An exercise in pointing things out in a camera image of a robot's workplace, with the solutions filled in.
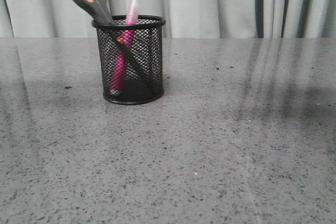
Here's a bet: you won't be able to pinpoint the pink highlighter pen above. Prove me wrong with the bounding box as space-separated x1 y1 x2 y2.
110 0 139 96

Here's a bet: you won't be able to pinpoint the grey and orange scissors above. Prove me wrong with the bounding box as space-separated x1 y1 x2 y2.
73 0 151 87

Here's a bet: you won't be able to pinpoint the black mesh pen holder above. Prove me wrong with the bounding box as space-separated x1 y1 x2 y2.
92 15 165 105

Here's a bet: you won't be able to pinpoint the grey pleated curtain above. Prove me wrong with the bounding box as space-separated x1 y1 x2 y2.
1 0 335 38

